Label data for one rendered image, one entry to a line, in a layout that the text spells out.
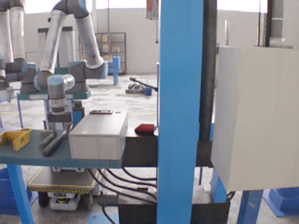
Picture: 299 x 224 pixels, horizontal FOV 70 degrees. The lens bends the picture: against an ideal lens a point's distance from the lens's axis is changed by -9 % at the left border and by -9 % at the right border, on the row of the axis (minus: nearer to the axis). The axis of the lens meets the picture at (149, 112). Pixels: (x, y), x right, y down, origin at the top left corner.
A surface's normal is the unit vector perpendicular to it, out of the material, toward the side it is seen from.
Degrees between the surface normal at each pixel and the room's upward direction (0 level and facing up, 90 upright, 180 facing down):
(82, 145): 90
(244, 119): 90
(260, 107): 90
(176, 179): 90
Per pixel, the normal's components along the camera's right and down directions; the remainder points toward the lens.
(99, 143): 0.00, 0.27
